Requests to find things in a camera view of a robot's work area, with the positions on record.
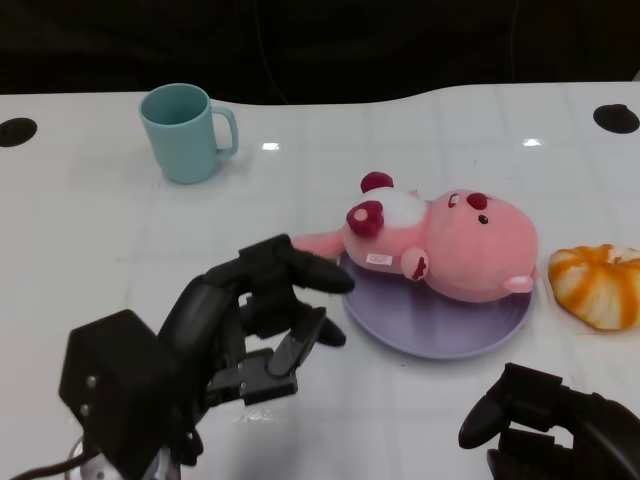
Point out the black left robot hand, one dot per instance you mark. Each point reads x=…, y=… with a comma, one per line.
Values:
x=125, y=375

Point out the orange white bread toy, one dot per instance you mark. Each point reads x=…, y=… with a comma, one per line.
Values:
x=595, y=290

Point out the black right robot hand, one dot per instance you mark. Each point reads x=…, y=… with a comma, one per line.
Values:
x=595, y=430

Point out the pink plush beaver doll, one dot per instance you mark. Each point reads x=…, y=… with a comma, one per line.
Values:
x=475, y=250

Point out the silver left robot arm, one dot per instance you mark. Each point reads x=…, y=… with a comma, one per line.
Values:
x=92, y=467

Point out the purple plastic plate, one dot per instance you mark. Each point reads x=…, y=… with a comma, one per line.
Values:
x=430, y=325

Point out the teal plastic mug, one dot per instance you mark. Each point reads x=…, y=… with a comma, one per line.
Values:
x=185, y=145

